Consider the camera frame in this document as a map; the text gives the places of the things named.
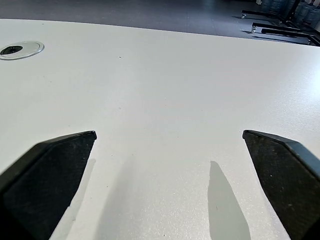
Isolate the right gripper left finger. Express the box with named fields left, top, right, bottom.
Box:
left=0, top=130, right=98, bottom=240

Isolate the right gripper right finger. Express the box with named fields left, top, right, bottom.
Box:
left=242, top=129, right=320, bottom=240

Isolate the black wheeled rack base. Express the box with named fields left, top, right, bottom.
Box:
left=240, top=0, right=320, bottom=47

